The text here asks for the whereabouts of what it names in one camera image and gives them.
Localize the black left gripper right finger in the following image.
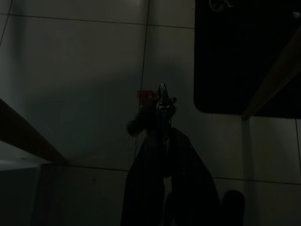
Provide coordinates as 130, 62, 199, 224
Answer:
164, 128, 224, 226

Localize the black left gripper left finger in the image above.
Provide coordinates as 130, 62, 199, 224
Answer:
119, 138, 166, 226

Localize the black robot foot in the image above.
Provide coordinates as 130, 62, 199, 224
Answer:
222, 190, 246, 226

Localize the black round-cornered floor mat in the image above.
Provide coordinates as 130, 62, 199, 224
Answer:
194, 0, 301, 120

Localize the key bunch with red tag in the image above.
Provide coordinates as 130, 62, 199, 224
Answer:
126, 82, 178, 142

